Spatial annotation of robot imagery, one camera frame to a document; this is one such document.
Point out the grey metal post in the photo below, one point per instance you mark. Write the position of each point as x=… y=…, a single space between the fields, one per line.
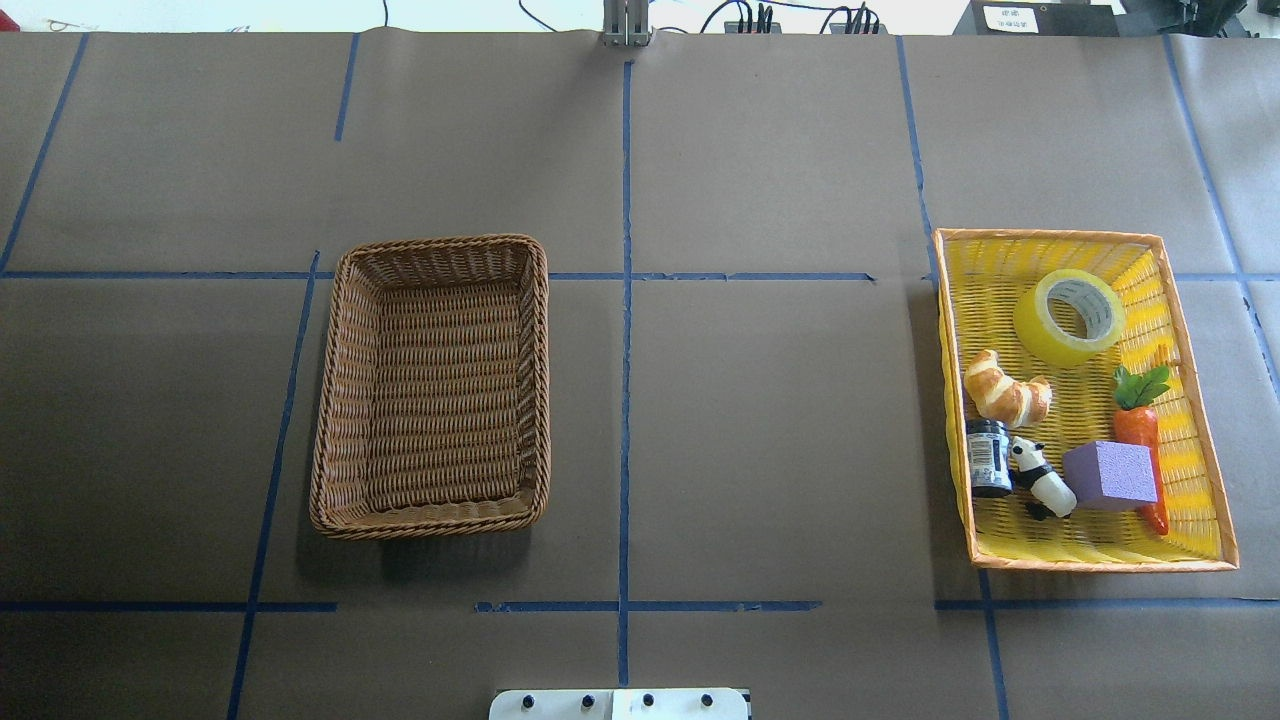
x=626 y=23

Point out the black box with label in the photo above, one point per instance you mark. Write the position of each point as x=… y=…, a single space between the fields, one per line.
x=1036 y=18

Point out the yellow tape roll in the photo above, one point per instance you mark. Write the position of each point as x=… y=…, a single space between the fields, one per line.
x=1094 y=301

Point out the toy croissant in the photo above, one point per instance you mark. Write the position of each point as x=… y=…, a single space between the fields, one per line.
x=998 y=396

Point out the black power strip right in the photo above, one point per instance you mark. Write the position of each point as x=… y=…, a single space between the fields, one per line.
x=852 y=20

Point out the purple foam block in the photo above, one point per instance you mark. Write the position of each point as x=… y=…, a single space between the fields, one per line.
x=1110 y=476

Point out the small dark jar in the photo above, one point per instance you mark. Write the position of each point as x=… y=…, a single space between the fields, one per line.
x=987 y=449

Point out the black power strip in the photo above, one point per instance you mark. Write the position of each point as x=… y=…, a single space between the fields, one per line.
x=852 y=20
x=751 y=19

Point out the yellow plastic basket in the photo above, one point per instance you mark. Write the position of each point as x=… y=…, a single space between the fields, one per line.
x=981 y=274

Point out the toy carrot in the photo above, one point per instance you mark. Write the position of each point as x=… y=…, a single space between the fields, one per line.
x=1136 y=423

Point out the brown wicker basket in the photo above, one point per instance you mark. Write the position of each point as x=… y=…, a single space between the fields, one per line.
x=434 y=412

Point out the toy panda figure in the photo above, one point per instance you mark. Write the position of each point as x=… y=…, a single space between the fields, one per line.
x=1031 y=470

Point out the white bracket plate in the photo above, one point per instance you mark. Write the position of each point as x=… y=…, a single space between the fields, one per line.
x=622 y=703

